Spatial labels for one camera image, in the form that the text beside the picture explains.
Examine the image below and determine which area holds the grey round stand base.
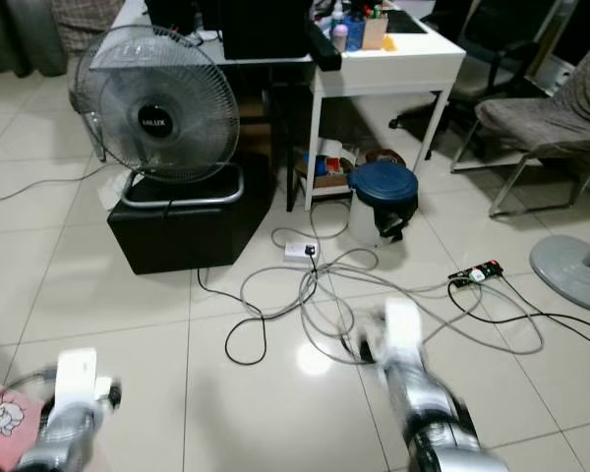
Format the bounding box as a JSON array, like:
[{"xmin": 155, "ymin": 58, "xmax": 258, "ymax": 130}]
[{"xmin": 529, "ymin": 234, "xmax": 590, "ymax": 314}]

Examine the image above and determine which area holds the black monitor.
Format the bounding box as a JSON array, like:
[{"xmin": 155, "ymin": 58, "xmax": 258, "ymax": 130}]
[{"xmin": 146, "ymin": 0, "xmax": 222, "ymax": 35}]

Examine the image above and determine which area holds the grey desk fan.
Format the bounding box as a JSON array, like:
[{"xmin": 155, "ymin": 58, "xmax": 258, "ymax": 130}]
[{"xmin": 88, "ymin": 25, "xmax": 247, "ymax": 209}]

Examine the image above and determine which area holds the wooden pen holder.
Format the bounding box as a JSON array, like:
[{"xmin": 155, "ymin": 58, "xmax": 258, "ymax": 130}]
[{"xmin": 362, "ymin": 12, "xmax": 389, "ymax": 50}]

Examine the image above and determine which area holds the black box stool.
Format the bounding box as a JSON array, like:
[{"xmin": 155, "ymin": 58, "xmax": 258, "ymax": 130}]
[{"xmin": 106, "ymin": 162, "xmax": 274, "ymax": 275}]

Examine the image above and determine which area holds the black speaker bar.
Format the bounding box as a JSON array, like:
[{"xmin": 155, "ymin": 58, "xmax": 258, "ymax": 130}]
[{"xmin": 303, "ymin": 28, "xmax": 343, "ymax": 72}]

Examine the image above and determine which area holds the grey curtain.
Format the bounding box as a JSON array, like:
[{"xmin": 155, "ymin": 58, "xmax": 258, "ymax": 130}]
[{"xmin": 0, "ymin": 0, "xmax": 70, "ymax": 78}]

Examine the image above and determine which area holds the black power strip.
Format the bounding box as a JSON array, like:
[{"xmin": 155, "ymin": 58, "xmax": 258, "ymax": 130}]
[{"xmin": 449, "ymin": 260, "xmax": 504, "ymax": 288}]

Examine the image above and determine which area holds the brown cushioned metal chair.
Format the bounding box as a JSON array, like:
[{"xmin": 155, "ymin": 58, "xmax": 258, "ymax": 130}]
[{"xmin": 449, "ymin": 29, "xmax": 590, "ymax": 219}]

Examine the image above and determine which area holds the pink cartoon print pillow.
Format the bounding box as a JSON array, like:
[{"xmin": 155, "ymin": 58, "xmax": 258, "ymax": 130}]
[{"xmin": 0, "ymin": 379, "xmax": 46, "ymax": 472}]

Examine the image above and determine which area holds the white bin with blue lid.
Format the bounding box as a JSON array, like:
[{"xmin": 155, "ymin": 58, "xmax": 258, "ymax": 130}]
[{"xmin": 346, "ymin": 160, "xmax": 420, "ymax": 245}]

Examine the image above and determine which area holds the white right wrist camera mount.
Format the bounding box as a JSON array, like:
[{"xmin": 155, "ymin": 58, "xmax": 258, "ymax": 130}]
[{"xmin": 382, "ymin": 298, "xmax": 424, "ymax": 370}]

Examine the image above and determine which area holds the white cloth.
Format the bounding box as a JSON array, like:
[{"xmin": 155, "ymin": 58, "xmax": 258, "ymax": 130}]
[{"xmin": 98, "ymin": 175, "xmax": 129, "ymax": 212}]

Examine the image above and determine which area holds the black mouse pad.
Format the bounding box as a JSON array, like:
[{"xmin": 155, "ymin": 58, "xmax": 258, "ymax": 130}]
[{"xmin": 385, "ymin": 8, "xmax": 432, "ymax": 35}]

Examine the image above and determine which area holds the blue cup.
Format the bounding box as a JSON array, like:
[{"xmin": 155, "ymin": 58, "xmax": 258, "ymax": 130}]
[{"xmin": 344, "ymin": 18, "xmax": 365, "ymax": 52}]

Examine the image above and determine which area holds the grey looped floor cable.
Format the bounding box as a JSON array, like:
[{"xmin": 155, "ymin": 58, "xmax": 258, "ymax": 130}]
[{"xmin": 239, "ymin": 211, "xmax": 547, "ymax": 367}]

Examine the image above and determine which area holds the black computer case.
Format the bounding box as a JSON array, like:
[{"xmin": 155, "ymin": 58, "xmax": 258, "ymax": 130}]
[{"xmin": 221, "ymin": 0, "xmax": 311, "ymax": 60}]

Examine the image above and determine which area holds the black fan cable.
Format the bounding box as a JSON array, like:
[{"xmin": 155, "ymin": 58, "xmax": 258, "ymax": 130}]
[{"xmin": 167, "ymin": 197, "xmax": 321, "ymax": 367}]

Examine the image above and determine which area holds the white power strip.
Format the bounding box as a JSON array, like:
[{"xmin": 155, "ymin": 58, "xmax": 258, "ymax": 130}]
[{"xmin": 283, "ymin": 240, "xmax": 321, "ymax": 262}]

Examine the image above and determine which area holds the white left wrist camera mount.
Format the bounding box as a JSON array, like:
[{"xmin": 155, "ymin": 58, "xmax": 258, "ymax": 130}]
[{"xmin": 51, "ymin": 348, "xmax": 105, "ymax": 406}]

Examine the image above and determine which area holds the cardboard box with items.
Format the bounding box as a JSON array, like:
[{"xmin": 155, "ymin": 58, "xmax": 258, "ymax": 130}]
[{"xmin": 293, "ymin": 141, "xmax": 355, "ymax": 195}]

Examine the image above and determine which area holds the black office chair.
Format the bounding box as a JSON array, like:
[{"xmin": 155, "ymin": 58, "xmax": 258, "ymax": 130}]
[{"xmin": 388, "ymin": 0, "xmax": 581, "ymax": 134}]

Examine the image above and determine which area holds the black power strip cable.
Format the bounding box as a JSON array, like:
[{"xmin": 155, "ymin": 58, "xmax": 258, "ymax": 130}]
[{"xmin": 449, "ymin": 277, "xmax": 590, "ymax": 353}]

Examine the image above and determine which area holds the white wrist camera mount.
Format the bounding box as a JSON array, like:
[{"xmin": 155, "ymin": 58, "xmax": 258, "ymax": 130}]
[
  {"xmin": 382, "ymin": 298, "xmax": 424, "ymax": 370},
  {"xmin": 51, "ymin": 348, "xmax": 105, "ymax": 406}
]

